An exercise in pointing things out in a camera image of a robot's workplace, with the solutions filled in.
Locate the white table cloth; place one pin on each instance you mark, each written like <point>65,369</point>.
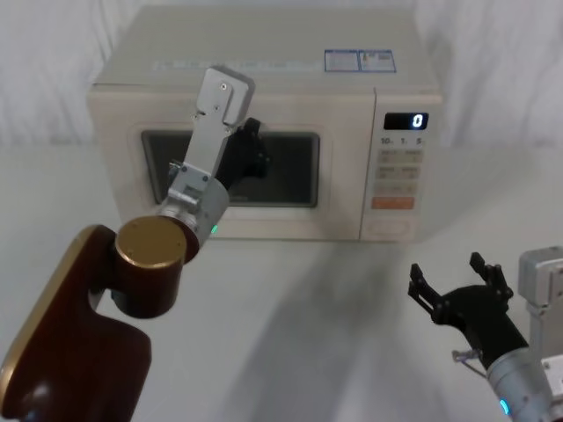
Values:
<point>308,316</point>

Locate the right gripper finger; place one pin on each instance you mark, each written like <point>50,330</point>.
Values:
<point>424,290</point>
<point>495,274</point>

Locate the cream microwave oven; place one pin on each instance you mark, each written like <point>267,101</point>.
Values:
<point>334,101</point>

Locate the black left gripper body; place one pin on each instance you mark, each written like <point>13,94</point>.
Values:
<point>239,158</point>

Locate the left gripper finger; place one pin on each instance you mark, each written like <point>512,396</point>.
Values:
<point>253,127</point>
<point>264,162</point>

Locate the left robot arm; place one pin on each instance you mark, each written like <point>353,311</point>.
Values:
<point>132,264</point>

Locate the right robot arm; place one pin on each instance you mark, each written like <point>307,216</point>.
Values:
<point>541,285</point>

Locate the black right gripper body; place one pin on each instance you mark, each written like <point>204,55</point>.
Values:
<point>481,316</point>

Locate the white curtain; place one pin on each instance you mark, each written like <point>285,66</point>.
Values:
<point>44,66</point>

